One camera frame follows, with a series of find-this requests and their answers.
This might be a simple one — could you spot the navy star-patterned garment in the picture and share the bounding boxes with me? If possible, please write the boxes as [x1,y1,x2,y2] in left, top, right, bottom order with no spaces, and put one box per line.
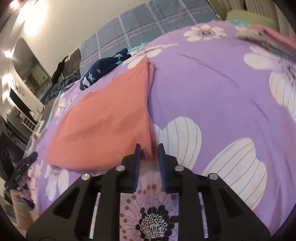
[79,48,131,91]

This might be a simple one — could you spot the green pillow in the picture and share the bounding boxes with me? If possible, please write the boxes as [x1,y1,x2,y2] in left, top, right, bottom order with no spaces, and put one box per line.
[226,10,278,30]

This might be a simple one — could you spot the teal knitted blanket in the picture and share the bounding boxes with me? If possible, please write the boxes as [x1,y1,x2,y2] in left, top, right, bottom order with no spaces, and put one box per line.
[41,71,81,105]

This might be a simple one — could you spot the blue plaid quilt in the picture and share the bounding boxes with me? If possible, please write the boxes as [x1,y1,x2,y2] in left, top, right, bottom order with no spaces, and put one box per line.
[80,0,217,75]

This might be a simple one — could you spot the person's left hand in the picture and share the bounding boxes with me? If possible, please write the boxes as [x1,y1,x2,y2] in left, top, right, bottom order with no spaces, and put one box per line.
[10,176,31,201]

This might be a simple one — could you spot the salmon pink knit garment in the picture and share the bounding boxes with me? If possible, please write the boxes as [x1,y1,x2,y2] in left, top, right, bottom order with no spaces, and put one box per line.
[47,58,158,170]

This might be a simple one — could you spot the purple floral bed sheet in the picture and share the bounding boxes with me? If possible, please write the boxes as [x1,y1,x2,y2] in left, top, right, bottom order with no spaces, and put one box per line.
[29,21,295,240]

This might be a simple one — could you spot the white curtain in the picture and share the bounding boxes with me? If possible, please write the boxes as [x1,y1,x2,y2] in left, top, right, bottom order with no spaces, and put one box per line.
[209,0,285,33]

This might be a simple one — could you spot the pile of folded clothes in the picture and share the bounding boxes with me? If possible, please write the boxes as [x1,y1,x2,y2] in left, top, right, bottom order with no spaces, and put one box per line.
[236,24,295,63]

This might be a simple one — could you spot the arched wall mirror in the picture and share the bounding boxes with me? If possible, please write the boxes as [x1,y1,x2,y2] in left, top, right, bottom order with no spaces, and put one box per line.
[13,38,52,98]

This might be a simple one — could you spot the dark patterned pillow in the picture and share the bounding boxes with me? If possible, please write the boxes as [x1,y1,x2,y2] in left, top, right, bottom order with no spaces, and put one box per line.
[62,48,81,78]

